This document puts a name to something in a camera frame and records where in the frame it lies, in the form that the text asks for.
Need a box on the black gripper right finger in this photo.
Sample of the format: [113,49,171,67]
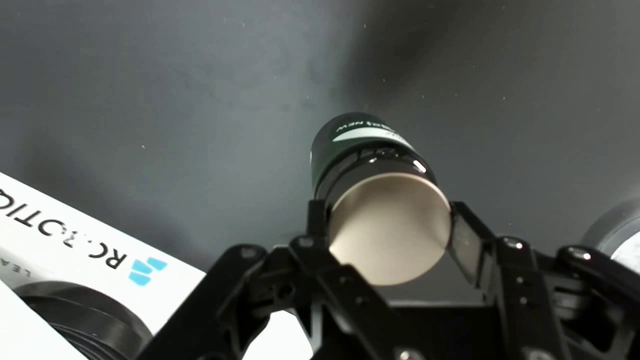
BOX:
[447,202,640,360]

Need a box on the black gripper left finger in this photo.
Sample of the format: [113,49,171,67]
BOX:
[135,200,393,360]

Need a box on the dark green bottle tan cap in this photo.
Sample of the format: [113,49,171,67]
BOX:
[310,112,451,285]

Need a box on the grey round object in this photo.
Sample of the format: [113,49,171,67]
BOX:
[580,200,640,273]

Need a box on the white Robotiq cardboard box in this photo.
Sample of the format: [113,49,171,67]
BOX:
[0,170,316,360]

